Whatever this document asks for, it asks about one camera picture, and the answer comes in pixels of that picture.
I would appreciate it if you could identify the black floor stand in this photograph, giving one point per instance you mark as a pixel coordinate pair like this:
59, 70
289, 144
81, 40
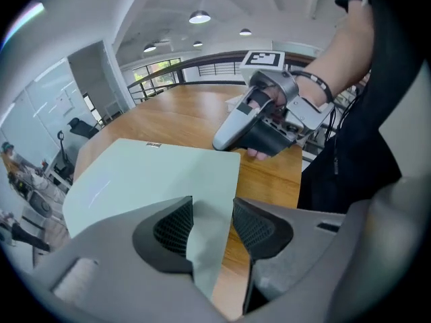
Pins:
62, 146

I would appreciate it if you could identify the black dome pendant lamp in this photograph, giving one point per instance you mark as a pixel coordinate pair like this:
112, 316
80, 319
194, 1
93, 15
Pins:
199, 17
197, 43
149, 48
245, 32

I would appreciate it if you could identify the light green cloth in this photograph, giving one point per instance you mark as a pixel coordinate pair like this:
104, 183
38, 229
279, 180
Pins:
151, 173

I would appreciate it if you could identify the ceiling strip light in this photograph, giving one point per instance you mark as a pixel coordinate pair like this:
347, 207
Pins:
35, 10

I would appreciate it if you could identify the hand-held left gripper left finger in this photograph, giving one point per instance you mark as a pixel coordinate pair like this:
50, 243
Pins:
134, 281

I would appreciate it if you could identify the black-framed window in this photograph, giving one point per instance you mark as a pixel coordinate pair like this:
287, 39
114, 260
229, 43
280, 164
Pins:
158, 71

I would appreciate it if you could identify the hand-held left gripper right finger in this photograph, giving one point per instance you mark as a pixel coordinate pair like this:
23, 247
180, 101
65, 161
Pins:
296, 247

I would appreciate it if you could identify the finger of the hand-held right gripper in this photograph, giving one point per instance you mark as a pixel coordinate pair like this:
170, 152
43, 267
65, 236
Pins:
232, 130

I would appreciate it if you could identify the glass partition wall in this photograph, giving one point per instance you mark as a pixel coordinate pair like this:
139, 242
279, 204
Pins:
43, 106

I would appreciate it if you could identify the person's black shirt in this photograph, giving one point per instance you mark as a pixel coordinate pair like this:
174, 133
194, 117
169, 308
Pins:
363, 153

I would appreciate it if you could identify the wood-topped black railing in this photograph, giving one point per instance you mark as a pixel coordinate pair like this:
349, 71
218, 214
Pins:
215, 60

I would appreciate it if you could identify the person's right forearm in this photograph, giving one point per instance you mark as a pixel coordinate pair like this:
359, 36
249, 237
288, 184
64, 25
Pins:
343, 56

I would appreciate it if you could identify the person's right hand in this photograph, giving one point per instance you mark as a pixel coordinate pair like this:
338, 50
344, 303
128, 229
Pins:
277, 96

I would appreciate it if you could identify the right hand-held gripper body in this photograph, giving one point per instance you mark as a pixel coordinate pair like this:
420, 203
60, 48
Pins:
304, 113

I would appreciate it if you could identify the black office chair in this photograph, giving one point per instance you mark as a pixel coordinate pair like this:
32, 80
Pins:
82, 128

